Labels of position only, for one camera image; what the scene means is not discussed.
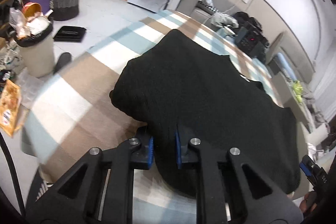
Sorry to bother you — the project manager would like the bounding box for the black knitted garment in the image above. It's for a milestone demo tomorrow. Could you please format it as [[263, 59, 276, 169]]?
[[110, 30, 300, 196]]

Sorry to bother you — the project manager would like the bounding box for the pile of black clothes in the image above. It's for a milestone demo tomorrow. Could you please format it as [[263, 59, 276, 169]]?
[[233, 11, 262, 31]]

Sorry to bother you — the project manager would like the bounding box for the person's right hand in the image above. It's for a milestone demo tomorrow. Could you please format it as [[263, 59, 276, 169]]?
[[299, 191, 318, 215]]

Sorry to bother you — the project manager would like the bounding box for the checkered tablecloth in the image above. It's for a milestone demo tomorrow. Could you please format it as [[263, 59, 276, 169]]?
[[22, 9, 310, 224]]

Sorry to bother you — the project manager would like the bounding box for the yellow-green toy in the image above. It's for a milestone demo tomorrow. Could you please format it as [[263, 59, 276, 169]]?
[[291, 80, 304, 104]]

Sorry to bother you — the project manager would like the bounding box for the light blue pillow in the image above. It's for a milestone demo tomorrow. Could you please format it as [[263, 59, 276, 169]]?
[[276, 52, 298, 81]]

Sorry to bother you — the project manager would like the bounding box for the black electric pressure cooker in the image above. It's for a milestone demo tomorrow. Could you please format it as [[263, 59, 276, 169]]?
[[235, 22, 269, 64]]

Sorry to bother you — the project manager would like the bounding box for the black tray on floor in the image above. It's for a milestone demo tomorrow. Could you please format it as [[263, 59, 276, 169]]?
[[54, 26, 87, 43]]

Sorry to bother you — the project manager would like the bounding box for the grey sofa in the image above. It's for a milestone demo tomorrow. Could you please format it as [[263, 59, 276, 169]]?
[[175, 0, 237, 33]]

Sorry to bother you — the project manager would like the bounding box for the orange snack package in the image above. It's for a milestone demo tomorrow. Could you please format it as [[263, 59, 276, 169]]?
[[0, 80, 22, 136]]

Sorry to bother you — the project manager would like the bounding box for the beige trash bin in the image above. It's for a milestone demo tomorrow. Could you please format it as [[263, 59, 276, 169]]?
[[14, 16, 55, 78]]

